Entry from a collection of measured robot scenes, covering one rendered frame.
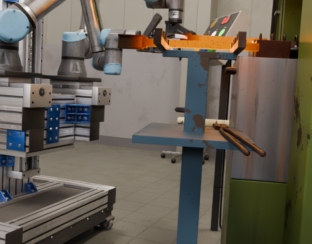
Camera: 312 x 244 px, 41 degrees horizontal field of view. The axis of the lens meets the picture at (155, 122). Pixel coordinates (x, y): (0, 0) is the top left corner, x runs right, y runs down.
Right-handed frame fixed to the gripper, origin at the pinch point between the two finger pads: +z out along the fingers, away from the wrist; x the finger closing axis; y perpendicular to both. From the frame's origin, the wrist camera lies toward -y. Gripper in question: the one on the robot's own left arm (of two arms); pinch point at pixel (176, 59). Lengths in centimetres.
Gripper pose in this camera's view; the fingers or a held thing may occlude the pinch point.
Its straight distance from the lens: 215.1
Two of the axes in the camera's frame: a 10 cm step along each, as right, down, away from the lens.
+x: -3.8, 0.6, -9.2
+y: -9.2, -0.9, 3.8
